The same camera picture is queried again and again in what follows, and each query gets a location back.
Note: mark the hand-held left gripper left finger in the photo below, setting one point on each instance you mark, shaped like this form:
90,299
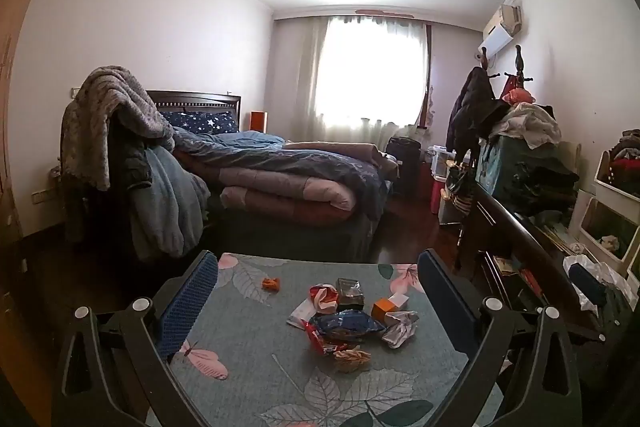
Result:
190,302

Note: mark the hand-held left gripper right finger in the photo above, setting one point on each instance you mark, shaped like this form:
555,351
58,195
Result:
445,302

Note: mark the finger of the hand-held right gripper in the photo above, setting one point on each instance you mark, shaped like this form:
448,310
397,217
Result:
582,284

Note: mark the white plastic bag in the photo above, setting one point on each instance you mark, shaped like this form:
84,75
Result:
607,274

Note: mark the silver wrapper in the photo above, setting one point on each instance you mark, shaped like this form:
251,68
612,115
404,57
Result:
400,329

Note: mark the small orange white box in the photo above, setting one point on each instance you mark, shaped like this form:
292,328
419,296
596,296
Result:
384,308

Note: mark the orange wrapper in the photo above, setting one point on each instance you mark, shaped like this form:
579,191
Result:
270,284

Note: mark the blue snack bag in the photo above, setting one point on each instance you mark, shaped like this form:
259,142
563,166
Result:
345,324

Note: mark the beige tissue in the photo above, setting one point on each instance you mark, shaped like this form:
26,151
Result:
351,357

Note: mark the white wet wipe packet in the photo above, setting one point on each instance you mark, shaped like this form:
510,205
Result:
300,311

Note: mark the red white wrapper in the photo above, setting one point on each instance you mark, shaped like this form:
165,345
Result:
325,297

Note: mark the red snack wrapper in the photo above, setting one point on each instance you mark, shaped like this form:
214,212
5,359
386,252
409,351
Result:
320,342

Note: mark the teal floral tablecloth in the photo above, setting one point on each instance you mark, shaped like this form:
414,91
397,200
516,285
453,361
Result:
250,332

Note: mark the white storage bin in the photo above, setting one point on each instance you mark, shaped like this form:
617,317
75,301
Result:
590,217
607,192

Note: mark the dark wooden desk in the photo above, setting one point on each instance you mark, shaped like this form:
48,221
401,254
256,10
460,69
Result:
525,227

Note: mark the pink plastic bin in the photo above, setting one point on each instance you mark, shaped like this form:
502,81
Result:
437,197

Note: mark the striped bag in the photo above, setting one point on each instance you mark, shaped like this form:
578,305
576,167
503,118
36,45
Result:
460,194

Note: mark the dark clothes pile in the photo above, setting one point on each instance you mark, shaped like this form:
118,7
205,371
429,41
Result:
545,182

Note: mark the dark bed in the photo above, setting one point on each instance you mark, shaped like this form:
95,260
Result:
300,237

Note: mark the white plastic container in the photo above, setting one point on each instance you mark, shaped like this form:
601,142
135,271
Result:
442,159

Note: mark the black jacket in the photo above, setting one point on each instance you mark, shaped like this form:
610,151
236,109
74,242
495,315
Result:
135,167

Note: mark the black suitcase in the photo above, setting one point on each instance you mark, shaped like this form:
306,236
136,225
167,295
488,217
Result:
405,159

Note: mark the folded pink quilt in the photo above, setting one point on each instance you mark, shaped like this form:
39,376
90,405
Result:
290,192

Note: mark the teal fabric bag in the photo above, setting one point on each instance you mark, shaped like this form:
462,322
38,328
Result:
505,157

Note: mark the blue duvet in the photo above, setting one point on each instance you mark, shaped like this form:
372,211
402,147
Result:
280,157

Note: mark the white clothes pile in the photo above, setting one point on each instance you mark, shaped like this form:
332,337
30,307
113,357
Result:
530,122

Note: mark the navy star print pillow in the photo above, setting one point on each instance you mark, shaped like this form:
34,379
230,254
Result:
200,121

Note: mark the brown blanket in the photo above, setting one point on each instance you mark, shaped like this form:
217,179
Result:
340,152

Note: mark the orange wooden nightstand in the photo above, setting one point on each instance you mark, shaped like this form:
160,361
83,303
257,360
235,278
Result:
257,121

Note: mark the black hanging coat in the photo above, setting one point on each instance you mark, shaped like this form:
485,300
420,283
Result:
472,107

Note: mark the red cloth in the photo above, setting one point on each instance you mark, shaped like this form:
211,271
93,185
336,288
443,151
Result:
517,96

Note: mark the dark wooden headboard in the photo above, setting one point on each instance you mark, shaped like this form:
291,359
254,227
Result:
200,99

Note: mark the grey knitted blanket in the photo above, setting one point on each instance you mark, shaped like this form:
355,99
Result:
115,107

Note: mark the dark wooden coat rack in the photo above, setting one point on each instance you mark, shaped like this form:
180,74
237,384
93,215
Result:
518,59

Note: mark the white sheer curtain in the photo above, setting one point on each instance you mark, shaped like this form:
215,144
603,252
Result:
372,77

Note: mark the brown wooden wardrobe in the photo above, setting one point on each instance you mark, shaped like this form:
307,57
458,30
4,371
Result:
7,132

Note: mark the white air conditioner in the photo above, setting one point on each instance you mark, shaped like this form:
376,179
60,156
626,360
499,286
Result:
500,32

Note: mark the wall outlet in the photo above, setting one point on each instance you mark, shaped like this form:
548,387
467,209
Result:
39,196

